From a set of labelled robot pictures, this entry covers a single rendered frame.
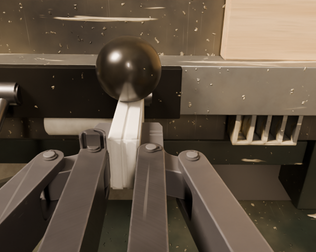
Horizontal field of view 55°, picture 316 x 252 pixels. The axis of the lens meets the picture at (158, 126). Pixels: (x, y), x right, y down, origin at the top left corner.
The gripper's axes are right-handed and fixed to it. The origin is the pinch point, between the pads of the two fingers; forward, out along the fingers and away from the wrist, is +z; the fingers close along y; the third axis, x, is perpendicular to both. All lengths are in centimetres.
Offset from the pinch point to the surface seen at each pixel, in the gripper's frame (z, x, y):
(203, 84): 11.5, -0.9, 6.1
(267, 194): 146, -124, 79
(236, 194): 168, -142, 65
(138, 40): 1.0, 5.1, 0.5
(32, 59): 13.2, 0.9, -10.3
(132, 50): 0.1, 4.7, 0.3
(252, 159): 20.6, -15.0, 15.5
